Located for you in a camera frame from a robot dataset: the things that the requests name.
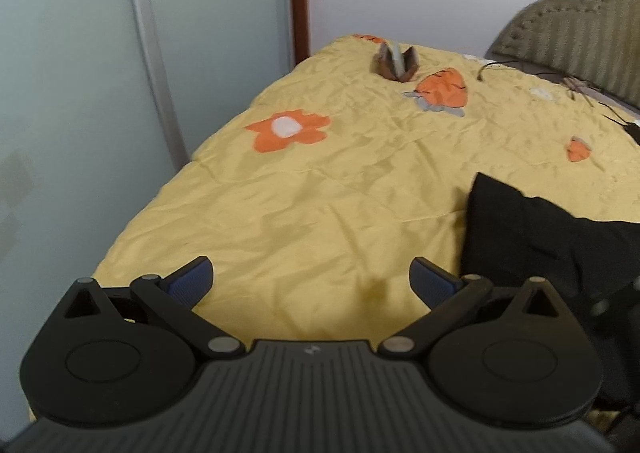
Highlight grey phone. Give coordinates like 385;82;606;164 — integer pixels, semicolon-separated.
387;40;404;77

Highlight black charging cable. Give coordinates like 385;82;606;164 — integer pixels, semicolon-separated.
477;60;522;82

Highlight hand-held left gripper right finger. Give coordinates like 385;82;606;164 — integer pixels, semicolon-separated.
377;256;581;361

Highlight black pants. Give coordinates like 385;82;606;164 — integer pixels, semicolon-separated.
460;172;640;316

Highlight yellow floral bedspread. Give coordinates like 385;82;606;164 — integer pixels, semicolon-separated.
30;34;640;426

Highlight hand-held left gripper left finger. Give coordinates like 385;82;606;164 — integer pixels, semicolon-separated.
60;256;247;360

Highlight olive padded headboard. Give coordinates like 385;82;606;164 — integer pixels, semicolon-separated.
486;0;640;114

